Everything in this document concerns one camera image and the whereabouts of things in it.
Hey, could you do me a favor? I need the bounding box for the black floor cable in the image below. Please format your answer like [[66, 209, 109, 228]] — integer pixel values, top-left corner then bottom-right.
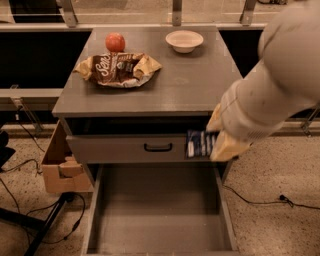
[[223, 184, 320, 211], [0, 158, 86, 246]]

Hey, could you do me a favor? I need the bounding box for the black drawer handle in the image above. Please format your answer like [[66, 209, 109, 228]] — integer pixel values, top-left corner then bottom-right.
[[143, 143, 173, 152]]

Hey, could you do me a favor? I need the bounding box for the black floor cable left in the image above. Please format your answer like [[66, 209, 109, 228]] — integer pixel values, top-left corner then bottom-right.
[[0, 158, 86, 246]]

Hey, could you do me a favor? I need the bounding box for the black floor cable right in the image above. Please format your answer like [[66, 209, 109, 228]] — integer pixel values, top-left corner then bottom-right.
[[223, 184, 320, 211]]

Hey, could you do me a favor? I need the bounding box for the open grey middle drawer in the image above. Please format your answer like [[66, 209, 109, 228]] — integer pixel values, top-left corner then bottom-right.
[[81, 163, 240, 256]]

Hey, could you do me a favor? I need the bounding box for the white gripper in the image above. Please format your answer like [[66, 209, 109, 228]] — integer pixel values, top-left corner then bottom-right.
[[206, 81, 284, 162]]

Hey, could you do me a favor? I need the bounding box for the white bowl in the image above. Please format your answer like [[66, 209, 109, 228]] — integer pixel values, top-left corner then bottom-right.
[[165, 30, 204, 53]]

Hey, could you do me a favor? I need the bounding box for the cardboard box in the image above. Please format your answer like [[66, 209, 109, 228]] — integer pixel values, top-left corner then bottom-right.
[[41, 122, 93, 193]]

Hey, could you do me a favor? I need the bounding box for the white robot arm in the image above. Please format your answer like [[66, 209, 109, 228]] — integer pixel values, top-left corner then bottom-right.
[[206, 0, 320, 162]]

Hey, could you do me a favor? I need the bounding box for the dark blue rxbar wrapper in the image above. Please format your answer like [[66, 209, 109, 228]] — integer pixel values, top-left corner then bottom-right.
[[186, 130, 218, 158]]

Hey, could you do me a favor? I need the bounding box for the brown chip bag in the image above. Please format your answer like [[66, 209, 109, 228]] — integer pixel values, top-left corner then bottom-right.
[[74, 52, 162, 88]]

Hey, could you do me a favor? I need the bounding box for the closed grey top drawer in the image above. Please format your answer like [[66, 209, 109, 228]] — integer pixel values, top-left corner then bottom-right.
[[66, 134, 209, 164]]

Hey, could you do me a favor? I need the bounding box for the grey drawer cabinet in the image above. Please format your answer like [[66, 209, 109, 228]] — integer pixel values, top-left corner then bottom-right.
[[53, 25, 241, 168]]

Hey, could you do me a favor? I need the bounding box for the black tripod stand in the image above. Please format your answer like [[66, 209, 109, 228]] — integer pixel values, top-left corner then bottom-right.
[[0, 192, 76, 256]]

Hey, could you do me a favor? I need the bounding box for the red apple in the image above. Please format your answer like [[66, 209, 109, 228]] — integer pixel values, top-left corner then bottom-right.
[[105, 33, 125, 52]]

